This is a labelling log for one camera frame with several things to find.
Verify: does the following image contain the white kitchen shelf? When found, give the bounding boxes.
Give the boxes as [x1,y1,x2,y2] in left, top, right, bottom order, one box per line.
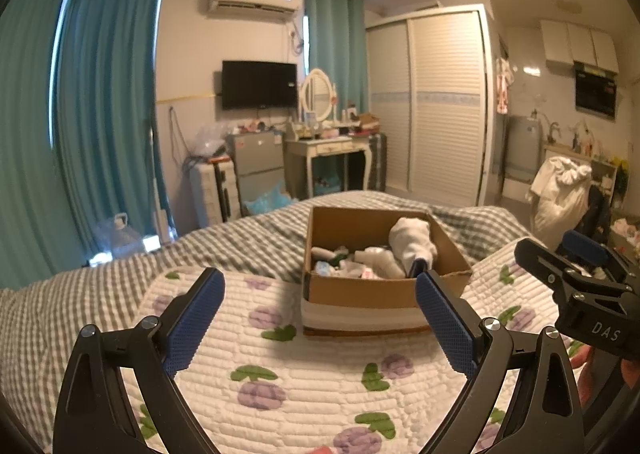
[544,141,621,195]

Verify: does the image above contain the clear plastic bag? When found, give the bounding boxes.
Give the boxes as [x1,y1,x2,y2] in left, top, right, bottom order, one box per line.
[192,124,228,160]

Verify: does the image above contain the person's right hand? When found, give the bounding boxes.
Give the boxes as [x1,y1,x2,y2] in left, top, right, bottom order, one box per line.
[570,345,632,410]

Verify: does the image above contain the white louvred wardrobe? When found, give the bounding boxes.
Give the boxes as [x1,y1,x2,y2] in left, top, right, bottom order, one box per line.
[365,4,496,207]

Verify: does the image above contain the white quilted floral blanket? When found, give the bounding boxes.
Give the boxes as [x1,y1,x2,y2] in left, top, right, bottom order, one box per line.
[47,236,621,454]

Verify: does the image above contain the white sock with dark toe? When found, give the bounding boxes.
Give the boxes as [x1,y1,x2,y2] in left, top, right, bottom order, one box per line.
[389,217,438,280]

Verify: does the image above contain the teal curtain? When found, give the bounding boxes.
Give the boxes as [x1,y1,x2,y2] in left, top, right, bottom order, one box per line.
[0,0,68,290]
[52,0,166,260]
[303,0,372,117]

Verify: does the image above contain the dark grey suitcase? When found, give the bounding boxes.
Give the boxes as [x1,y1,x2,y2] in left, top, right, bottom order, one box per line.
[367,133,388,190]

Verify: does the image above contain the white oval mirror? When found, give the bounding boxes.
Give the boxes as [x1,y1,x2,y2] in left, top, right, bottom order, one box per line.
[299,68,338,125]

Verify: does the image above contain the white clothes pile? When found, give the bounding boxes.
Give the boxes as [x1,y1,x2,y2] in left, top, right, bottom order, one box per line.
[526,156,592,247]

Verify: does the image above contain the pink hanging garment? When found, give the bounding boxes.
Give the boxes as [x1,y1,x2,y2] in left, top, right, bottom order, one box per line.
[495,56,515,115]

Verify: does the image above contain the clear water jug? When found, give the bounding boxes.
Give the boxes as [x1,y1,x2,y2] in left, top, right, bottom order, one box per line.
[95,214,143,260]

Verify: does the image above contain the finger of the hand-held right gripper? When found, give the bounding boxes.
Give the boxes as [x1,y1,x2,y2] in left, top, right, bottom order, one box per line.
[562,230,640,285]
[515,237,635,306]

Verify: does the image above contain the black wall television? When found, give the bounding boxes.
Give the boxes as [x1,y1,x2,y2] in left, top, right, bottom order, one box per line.
[221,60,298,111]

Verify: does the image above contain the blue storage basket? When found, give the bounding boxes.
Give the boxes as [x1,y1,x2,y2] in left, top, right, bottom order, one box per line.
[312,171,343,197]

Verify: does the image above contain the black range hood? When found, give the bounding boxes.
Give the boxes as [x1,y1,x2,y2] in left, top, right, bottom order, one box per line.
[574,61,621,121]

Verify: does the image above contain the air conditioner power cable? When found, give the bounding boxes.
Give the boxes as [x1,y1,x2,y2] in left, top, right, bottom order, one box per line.
[290,21,307,57]

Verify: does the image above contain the white suitcase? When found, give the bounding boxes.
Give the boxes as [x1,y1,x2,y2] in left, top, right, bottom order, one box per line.
[190,161,241,230]

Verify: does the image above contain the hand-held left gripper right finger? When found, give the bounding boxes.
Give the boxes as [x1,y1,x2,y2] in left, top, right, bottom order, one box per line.
[415,270,586,454]

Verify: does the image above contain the silver mini fridge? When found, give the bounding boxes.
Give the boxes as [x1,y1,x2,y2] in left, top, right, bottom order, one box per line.
[226,130,286,205]

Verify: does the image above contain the white dressing table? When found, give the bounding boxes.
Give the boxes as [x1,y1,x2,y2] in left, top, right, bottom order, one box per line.
[284,136,373,200]

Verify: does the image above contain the dark floral garment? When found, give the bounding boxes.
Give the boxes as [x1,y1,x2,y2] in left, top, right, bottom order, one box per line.
[585,186,613,245]

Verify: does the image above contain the white kitchen wall cabinets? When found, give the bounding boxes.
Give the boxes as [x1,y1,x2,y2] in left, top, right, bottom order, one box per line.
[540,19,621,75]

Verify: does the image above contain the blue plastic bag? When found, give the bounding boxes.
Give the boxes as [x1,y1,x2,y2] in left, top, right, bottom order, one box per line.
[244,181,296,217]

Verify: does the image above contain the brown cardboard box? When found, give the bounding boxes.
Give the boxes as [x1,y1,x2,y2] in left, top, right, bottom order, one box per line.
[301,205,473,337]

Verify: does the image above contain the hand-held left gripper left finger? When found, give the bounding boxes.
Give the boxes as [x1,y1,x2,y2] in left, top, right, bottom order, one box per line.
[52,267,226,454]

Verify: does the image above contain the grey checked duvet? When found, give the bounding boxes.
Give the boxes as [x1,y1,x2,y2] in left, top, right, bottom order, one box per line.
[0,190,551,454]

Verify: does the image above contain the black wall cable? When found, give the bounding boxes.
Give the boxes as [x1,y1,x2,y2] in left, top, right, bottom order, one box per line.
[169,106,193,167]

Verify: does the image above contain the grey washing machine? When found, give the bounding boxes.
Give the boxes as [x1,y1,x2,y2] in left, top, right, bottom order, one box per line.
[502,115,546,182]

